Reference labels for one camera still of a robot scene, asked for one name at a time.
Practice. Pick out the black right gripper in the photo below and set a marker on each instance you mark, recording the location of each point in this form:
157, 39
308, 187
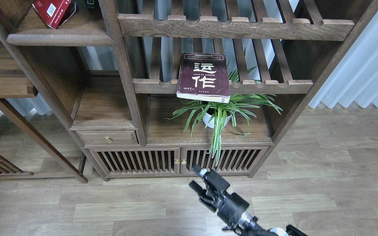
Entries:
231, 208

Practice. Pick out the dark maroon book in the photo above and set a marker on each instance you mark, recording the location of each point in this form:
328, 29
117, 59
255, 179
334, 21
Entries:
203, 76

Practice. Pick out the red paperback book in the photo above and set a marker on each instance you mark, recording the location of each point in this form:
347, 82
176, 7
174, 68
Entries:
55, 12

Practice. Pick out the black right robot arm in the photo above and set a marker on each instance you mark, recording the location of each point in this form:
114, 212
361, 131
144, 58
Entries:
254, 229

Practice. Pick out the small dark object top shelf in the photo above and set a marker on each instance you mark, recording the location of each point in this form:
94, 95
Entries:
90, 4

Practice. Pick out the white plant pot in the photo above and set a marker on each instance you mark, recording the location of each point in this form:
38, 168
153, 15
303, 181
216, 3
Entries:
209, 121

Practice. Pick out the green spider plant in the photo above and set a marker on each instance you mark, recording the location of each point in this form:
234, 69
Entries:
238, 104

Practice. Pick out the brass drawer knob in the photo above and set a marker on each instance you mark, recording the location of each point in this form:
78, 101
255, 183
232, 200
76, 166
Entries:
108, 140

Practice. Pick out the dark wooden bookshelf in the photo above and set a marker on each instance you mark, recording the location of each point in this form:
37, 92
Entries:
113, 71

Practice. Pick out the white sheer curtain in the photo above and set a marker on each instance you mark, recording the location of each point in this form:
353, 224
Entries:
355, 79

